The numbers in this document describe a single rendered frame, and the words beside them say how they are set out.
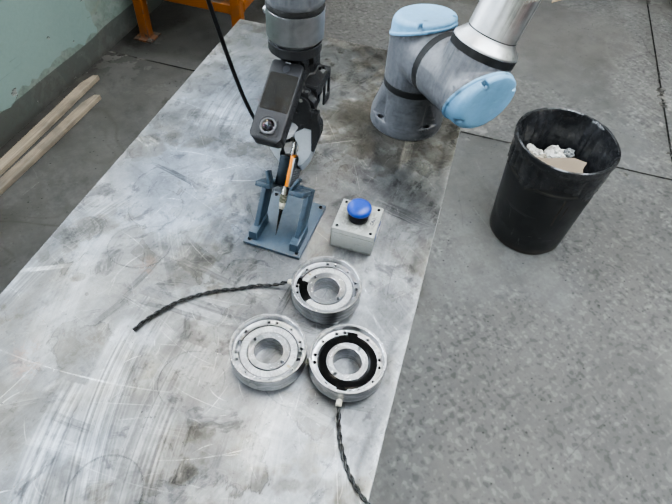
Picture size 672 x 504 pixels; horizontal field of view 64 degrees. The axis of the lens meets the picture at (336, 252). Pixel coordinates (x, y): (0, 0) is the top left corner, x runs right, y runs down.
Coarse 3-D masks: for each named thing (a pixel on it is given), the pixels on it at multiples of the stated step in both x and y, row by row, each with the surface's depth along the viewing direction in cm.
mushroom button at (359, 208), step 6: (360, 198) 87; (348, 204) 86; (354, 204) 86; (360, 204) 86; (366, 204) 86; (348, 210) 86; (354, 210) 85; (360, 210) 85; (366, 210) 85; (354, 216) 85; (360, 216) 85; (366, 216) 85
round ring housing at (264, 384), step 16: (256, 320) 76; (272, 320) 77; (288, 320) 75; (240, 336) 75; (256, 336) 75; (272, 336) 75; (304, 336) 74; (256, 352) 75; (288, 352) 73; (304, 352) 72; (240, 368) 72; (272, 368) 72; (256, 384) 70; (272, 384) 70; (288, 384) 72
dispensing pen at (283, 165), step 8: (296, 144) 83; (280, 160) 83; (288, 160) 82; (280, 168) 83; (280, 176) 83; (280, 184) 84; (288, 192) 86; (280, 200) 86; (280, 208) 86; (280, 216) 87
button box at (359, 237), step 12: (336, 216) 88; (348, 216) 88; (372, 216) 88; (336, 228) 86; (348, 228) 86; (360, 228) 87; (372, 228) 87; (336, 240) 88; (348, 240) 88; (360, 240) 87; (372, 240) 86; (360, 252) 89
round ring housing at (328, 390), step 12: (348, 324) 76; (324, 336) 75; (360, 336) 76; (372, 336) 75; (312, 348) 73; (336, 348) 74; (348, 348) 74; (360, 348) 75; (384, 348) 73; (312, 360) 73; (336, 360) 76; (360, 360) 74; (384, 360) 72; (312, 372) 71; (336, 372) 72; (360, 372) 72; (384, 372) 72; (324, 384) 70; (372, 384) 70; (336, 396) 70; (348, 396) 70; (360, 396) 70
